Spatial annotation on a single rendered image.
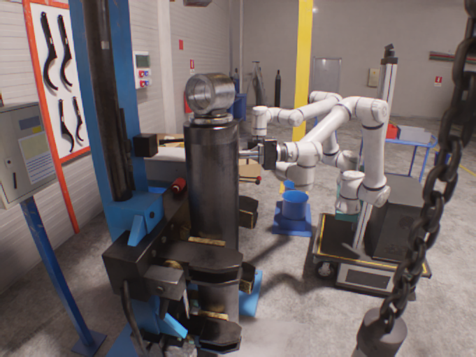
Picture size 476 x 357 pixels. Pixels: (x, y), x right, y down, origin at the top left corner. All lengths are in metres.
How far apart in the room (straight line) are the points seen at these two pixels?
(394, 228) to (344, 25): 10.45
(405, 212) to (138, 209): 1.72
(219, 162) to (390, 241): 1.57
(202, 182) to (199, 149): 0.13
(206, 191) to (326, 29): 11.10
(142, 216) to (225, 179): 0.34
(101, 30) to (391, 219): 1.99
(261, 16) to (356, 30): 3.82
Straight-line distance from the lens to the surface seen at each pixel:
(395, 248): 2.23
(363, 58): 11.99
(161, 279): 0.98
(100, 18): 1.01
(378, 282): 2.33
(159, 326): 1.29
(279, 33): 11.76
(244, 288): 1.64
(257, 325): 1.87
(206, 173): 0.97
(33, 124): 1.39
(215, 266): 1.00
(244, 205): 1.37
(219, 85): 0.94
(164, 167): 1.51
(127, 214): 1.07
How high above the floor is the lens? 1.67
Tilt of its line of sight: 24 degrees down
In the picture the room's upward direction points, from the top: straight up
